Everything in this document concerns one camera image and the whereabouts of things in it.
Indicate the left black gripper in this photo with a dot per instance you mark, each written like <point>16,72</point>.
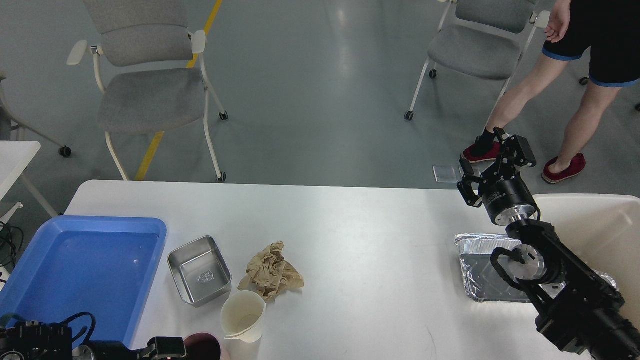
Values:
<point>163,348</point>

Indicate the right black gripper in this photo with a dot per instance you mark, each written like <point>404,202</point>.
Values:
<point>508,199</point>

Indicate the pink ribbed mug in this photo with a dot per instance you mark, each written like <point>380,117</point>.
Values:
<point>203,346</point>

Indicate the square steel tray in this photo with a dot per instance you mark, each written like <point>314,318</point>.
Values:
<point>199,271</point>

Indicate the white paper cup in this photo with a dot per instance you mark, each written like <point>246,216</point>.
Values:
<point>242,317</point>

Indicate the aluminium foil tray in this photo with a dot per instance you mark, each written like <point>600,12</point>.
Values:
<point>481,281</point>

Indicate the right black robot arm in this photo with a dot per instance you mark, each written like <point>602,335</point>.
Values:
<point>578,310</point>

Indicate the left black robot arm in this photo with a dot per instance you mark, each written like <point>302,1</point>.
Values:
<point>70,340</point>

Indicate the person right hand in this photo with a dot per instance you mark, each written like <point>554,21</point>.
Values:
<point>559,21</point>

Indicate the floor socket plate left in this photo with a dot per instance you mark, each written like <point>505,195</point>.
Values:
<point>445,174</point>

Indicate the blue plastic tray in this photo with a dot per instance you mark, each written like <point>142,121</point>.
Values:
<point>101,265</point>

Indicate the white plastic bin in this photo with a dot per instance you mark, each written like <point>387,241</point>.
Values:
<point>604,231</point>

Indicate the chair far right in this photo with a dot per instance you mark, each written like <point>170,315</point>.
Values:
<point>585,80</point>

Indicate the grey chair right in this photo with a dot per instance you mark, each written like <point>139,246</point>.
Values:
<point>478,53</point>

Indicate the grey chair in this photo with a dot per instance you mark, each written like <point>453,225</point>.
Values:
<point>9,123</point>
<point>135,32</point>
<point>478,53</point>

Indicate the crumpled brown paper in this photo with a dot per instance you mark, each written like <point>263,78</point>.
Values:
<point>269,274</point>

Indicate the person in black shirt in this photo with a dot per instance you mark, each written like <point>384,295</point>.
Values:
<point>609,30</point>

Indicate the white side table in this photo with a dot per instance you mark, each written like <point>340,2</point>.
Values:
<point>15,156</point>

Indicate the grey chair far left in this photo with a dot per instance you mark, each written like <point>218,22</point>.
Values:
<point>9,123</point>

